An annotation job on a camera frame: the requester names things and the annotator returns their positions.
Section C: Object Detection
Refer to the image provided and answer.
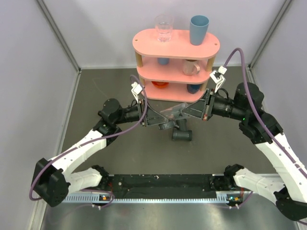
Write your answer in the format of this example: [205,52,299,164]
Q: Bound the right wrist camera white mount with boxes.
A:
[209,66,227,92]

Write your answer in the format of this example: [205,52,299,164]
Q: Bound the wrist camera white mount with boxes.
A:
[131,82,143,104]
[209,66,227,92]

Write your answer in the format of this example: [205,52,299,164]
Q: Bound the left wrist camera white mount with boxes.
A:
[131,82,143,104]

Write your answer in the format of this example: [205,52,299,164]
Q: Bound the orange bowl bottom shelf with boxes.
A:
[152,81,169,89]

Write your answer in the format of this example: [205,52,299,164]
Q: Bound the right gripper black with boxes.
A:
[181,88,247,121]

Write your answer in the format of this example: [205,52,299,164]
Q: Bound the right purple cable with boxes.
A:
[224,47,307,211]

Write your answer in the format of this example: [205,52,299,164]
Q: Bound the grey slotted cable duct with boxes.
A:
[62,193,242,204]

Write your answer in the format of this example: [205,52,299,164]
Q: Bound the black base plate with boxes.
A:
[102,174,237,198]

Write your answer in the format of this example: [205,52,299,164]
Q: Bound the grey pvc tee fitting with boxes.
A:
[172,119,192,141]

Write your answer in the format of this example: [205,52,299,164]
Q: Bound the small blue cup middle shelf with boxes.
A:
[157,57,170,65]

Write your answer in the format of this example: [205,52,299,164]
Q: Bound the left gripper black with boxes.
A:
[114,98,168,127]

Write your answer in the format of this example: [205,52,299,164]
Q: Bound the pink three-tier shelf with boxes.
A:
[132,29,220,103]

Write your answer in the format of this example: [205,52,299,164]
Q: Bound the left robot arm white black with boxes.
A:
[30,98,175,207]

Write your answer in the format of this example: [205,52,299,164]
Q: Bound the tall blue plastic cup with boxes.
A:
[189,15,209,46]

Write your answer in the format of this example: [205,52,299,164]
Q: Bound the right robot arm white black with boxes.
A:
[182,82,307,221]

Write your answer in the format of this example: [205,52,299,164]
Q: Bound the clear drinking glass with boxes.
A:
[155,14,174,42]

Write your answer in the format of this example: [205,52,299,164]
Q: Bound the dark blue cup bottom shelf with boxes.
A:
[187,84,201,94]

